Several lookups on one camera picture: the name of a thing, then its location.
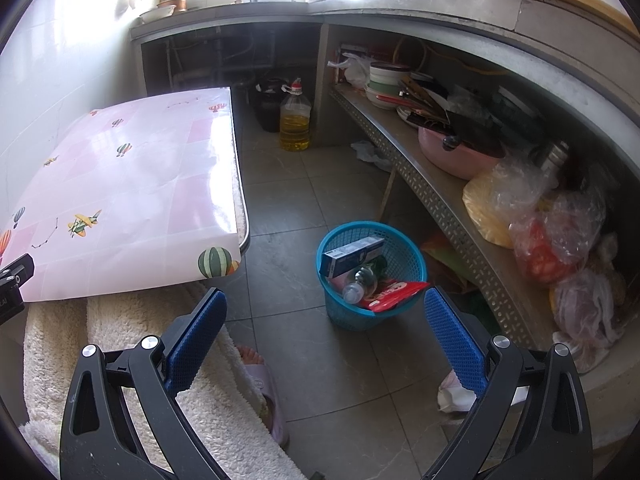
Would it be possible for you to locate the yellow oil bottle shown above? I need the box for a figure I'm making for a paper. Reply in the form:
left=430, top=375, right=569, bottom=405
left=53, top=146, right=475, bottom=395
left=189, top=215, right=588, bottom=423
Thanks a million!
left=279, top=78, right=313, bottom=152

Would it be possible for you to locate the dark jug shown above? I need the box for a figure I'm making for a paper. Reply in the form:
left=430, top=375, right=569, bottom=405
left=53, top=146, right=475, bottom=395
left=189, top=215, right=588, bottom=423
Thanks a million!
left=256, top=77, right=291, bottom=133

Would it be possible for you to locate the stack of bowls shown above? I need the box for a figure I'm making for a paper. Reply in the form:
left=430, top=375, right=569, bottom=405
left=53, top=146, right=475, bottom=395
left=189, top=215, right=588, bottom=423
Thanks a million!
left=364, top=61, right=413, bottom=111

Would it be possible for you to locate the yellow plastic bag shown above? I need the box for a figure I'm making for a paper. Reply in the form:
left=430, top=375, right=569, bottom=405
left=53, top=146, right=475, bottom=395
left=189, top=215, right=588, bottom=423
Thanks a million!
left=462, top=170, right=521, bottom=250

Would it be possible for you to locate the pink pan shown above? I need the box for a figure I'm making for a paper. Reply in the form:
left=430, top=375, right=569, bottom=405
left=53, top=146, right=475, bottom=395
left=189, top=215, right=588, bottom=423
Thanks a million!
left=417, top=125, right=506, bottom=181

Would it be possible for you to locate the person's foot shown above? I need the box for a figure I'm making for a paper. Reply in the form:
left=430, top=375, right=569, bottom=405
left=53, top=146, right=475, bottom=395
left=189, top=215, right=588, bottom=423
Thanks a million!
left=235, top=344, right=267, bottom=367

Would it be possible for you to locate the red snack bag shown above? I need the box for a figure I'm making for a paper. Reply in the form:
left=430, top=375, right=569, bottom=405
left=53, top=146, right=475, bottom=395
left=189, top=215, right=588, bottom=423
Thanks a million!
left=361, top=280, right=432, bottom=312

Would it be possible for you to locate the steel jar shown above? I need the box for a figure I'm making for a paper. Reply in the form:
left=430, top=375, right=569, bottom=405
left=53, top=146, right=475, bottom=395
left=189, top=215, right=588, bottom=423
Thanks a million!
left=540, top=141, right=571, bottom=176

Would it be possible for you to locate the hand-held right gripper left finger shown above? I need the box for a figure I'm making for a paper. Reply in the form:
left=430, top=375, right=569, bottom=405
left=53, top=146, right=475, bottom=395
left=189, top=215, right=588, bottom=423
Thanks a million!
left=59, top=287, right=230, bottom=480

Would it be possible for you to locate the blue cardboard box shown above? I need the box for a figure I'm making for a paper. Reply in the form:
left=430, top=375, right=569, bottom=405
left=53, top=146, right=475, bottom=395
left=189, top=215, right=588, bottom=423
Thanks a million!
left=321, top=235, right=386, bottom=278

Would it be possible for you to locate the clear bag with red contents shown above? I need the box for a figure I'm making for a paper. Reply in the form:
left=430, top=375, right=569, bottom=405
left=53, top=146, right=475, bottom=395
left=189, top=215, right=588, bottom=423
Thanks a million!
left=509, top=195, right=601, bottom=286

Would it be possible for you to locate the grey concrete counter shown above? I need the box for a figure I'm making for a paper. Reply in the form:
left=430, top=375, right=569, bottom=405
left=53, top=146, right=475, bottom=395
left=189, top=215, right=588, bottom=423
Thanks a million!
left=130, top=0, right=640, bottom=461

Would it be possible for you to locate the white basin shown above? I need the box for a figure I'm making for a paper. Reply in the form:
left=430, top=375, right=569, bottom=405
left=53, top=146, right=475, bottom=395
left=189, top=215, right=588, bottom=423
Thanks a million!
left=139, top=5, right=177, bottom=24

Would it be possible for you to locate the pink balloon print tablecloth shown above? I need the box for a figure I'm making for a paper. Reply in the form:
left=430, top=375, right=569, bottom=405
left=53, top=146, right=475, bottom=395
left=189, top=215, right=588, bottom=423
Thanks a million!
left=0, top=86, right=251, bottom=303

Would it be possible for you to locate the clear plastic bottle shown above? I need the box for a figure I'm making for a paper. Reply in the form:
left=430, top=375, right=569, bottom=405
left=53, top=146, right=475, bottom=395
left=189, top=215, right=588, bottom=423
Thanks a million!
left=341, top=266, right=379, bottom=305

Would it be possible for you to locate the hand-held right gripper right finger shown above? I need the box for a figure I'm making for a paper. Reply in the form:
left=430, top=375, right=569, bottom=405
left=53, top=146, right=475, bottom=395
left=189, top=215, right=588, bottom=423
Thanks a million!
left=422, top=285, right=593, bottom=480

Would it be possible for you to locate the blue plastic mesh basket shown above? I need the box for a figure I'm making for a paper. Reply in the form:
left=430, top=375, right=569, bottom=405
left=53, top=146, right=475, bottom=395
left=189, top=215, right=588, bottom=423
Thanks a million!
left=316, top=220, right=428, bottom=332

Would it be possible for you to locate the pink slipper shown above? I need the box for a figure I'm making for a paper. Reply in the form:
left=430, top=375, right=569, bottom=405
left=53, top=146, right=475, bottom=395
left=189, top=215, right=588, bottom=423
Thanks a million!
left=240, top=362, right=291, bottom=448

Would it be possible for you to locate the perforated metal shelf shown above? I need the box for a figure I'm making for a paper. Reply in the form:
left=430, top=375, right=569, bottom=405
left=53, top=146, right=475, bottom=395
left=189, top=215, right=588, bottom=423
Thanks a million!
left=330, top=82, right=556, bottom=351

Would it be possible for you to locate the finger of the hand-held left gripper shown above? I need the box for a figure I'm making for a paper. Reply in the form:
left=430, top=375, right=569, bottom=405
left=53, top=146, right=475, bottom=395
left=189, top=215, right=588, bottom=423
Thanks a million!
left=0, top=254, right=36, bottom=288

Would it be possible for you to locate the clear bag with pale contents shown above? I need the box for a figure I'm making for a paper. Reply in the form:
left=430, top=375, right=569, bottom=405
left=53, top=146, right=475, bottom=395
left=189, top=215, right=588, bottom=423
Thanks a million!
left=550, top=265, right=626, bottom=361

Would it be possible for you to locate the white plastic bag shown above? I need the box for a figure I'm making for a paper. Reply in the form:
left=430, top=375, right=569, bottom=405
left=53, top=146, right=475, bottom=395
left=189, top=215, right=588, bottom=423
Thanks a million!
left=327, top=52, right=373, bottom=91

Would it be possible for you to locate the crumpled white tissue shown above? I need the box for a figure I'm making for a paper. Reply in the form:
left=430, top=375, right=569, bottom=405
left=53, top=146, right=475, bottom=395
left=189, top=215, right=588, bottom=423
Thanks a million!
left=437, top=370, right=478, bottom=413

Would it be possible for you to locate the cream fluffy blanket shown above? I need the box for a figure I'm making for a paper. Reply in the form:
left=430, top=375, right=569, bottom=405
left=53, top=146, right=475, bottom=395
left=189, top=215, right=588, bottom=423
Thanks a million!
left=20, top=280, right=306, bottom=480

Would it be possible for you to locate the white floor rag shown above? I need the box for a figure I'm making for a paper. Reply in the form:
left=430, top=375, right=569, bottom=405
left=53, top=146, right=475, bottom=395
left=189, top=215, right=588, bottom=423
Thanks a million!
left=350, top=140, right=393, bottom=171

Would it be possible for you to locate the red green foil bag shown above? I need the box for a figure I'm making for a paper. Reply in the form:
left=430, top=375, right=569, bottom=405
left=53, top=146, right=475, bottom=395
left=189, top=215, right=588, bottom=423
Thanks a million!
left=420, top=232, right=481, bottom=293

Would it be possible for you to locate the black frying pan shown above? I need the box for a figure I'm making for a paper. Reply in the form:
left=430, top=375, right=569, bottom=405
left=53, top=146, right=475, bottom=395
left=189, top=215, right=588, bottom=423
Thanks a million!
left=440, top=95, right=546, bottom=152

